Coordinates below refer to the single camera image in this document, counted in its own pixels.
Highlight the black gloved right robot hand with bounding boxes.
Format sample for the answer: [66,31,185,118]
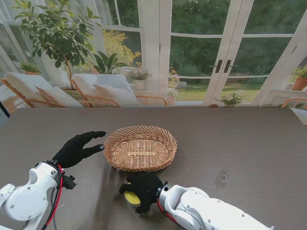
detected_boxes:
[119,172,164,214]

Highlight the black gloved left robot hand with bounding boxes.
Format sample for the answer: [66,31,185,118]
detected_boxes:
[51,130,106,169]

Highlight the yellow culture dish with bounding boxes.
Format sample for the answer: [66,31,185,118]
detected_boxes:
[124,182,142,207]

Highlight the oval wicker basket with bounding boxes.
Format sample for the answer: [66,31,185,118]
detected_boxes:
[103,125,178,173]

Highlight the printed garden room backdrop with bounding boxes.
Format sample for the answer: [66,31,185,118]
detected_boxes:
[0,0,307,110]

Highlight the white sheet corner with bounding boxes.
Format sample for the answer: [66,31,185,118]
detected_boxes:
[289,107,307,127]

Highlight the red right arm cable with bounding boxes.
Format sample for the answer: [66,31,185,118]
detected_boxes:
[156,198,179,225]

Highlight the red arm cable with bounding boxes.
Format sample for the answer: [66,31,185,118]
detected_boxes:
[44,165,65,227]
[156,198,179,225]

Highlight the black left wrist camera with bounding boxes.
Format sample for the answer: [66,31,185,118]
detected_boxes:
[62,174,77,190]

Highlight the red left arm cable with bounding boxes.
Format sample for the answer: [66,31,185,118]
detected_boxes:
[44,165,65,227]

